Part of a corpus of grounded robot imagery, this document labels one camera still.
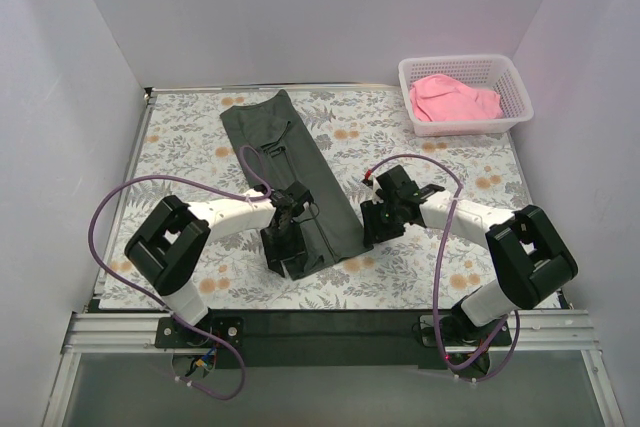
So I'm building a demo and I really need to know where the dark grey t shirt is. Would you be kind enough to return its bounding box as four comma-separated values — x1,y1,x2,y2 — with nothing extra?
220,90,367,280

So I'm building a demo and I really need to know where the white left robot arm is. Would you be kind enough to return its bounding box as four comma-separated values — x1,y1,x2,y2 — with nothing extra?
125,189,313,330

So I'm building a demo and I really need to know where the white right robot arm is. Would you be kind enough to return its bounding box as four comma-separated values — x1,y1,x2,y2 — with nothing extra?
360,188,578,341

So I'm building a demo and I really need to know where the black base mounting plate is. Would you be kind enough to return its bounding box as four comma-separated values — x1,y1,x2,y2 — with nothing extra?
154,309,514,371

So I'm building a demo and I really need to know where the pink t shirt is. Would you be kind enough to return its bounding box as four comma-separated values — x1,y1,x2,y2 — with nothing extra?
409,74,503,122

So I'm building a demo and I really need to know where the white plastic laundry basket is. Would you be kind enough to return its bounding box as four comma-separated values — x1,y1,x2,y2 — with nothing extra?
398,54,534,137

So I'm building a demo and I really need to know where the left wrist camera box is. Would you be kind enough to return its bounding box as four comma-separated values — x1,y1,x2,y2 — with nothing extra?
270,181,314,221

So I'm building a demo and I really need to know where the aluminium frame rail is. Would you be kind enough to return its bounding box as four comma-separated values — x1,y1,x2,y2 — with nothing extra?
63,309,601,352

